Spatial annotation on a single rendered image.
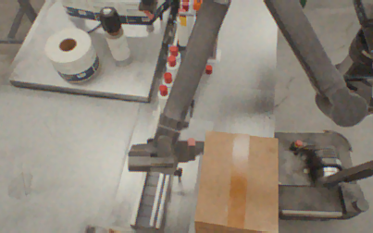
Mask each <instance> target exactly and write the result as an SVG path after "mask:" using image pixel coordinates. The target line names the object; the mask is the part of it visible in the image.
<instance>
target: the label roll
mask: <svg viewBox="0 0 373 233"><path fill-rule="evenodd" d="M44 50H45V54H46V55H47V56H48V58H49V60H50V61H51V63H52V64H53V65H54V67H55V68H56V71H57V72H58V74H59V75H60V77H61V78H62V79H64V80H65V81H70V82H80V81H85V80H87V79H90V78H91V77H93V75H95V73H96V72H97V71H98V68H99V67H100V59H99V57H98V54H97V53H96V52H95V48H94V47H93V43H92V41H91V38H90V36H89V35H88V33H86V31H83V30H81V29H69V28H66V29H64V30H62V31H58V32H55V34H53V35H52V36H51V37H50V38H49V39H48V41H47V42H46V43H45V48H44Z"/></svg>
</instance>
